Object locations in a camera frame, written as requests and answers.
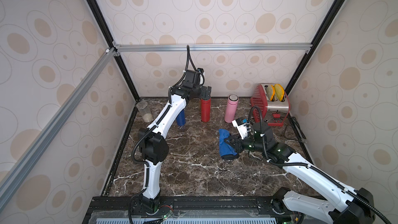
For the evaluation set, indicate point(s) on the yellow toast slice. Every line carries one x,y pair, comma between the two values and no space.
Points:
270,91
279,92

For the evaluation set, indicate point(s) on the red thermos bottle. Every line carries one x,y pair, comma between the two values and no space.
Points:
205,110

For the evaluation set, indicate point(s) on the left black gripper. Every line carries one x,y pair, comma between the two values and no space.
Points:
202,92

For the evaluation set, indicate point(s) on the left diagonal aluminium rail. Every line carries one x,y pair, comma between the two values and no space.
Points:
29,159

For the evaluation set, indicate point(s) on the left yellow toast slice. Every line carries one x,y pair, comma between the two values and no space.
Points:
270,91

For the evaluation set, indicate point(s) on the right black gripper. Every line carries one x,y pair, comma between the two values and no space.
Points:
238,141

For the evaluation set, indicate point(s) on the red polka dot toaster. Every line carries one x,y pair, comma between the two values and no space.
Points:
275,112

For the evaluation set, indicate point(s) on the blue thermos bottle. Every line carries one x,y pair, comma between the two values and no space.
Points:
181,121

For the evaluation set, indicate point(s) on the horizontal aluminium rail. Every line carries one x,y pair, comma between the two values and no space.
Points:
214,47

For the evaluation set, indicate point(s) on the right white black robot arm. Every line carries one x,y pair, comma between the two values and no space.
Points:
341,204

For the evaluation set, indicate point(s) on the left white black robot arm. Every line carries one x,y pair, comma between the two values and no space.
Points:
152,149

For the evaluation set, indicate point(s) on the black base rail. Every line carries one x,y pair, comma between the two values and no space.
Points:
252,207

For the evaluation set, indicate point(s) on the right yellow toast slice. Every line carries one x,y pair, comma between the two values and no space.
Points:
279,92

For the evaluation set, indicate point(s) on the blue cloth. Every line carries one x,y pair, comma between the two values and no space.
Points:
225,150

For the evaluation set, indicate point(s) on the clear glass cup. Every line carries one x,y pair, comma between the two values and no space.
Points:
145,111

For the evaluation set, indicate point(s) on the pink thermos bottle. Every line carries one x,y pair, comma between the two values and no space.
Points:
231,108

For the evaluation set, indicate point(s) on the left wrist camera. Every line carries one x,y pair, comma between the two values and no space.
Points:
194,78

